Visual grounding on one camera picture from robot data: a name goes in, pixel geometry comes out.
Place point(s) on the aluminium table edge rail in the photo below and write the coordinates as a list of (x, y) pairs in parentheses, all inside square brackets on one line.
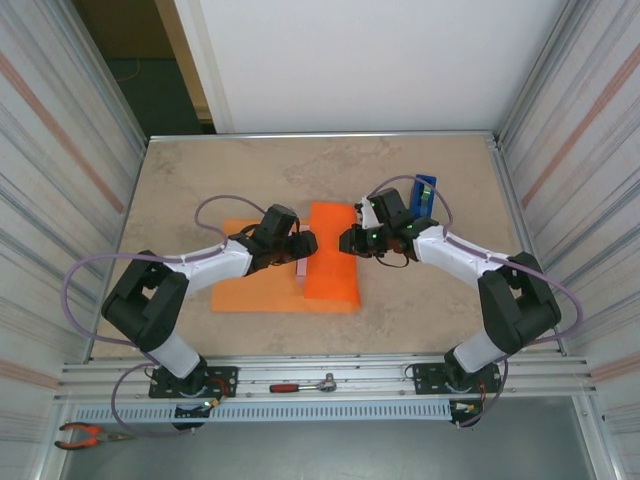
[(325, 135)]

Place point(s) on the aluminium table side rail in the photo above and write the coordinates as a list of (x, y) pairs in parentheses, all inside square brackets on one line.
[(505, 180)]

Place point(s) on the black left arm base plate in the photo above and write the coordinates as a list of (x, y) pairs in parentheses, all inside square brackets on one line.
[(225, 375)]

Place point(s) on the orange wrapping paper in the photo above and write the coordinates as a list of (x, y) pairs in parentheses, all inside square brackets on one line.
[(330, 280)]

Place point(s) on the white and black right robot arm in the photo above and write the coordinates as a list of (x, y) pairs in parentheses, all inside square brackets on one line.
[(520, 300)]

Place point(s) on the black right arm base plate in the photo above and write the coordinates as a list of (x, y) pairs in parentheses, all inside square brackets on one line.
[(425, 375)]

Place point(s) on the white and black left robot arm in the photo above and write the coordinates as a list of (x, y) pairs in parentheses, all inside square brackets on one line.
[(145, 310)]

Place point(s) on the yellow power connector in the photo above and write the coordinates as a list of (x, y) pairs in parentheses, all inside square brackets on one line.
[(212, 402), (471, 408)]

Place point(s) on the white door frame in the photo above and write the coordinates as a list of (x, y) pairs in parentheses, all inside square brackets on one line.
[(200, 65)]

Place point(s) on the aluminium mounting rail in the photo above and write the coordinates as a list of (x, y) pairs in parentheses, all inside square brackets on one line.
[(375, 362)]

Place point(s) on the blue tape dispenser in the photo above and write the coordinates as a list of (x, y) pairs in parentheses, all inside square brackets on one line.
[(430, 180)]

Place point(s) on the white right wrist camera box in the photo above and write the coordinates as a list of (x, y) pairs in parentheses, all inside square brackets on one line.
[(367, 214)]

